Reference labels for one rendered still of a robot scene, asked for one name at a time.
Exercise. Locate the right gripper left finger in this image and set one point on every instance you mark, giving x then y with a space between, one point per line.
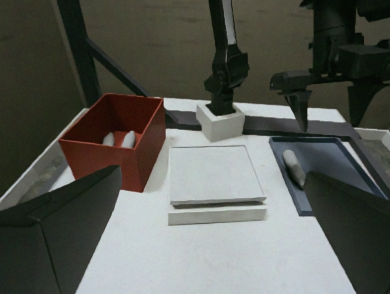
47 243

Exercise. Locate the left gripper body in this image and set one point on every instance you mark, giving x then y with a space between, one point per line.
298 80

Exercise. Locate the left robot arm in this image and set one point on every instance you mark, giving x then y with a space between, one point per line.
356 60

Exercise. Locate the red-brown open box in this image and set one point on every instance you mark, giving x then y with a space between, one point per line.
117 113

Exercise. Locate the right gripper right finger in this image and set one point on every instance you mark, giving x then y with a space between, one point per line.
356 224

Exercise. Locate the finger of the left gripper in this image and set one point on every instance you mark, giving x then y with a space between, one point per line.
359 99
298 102

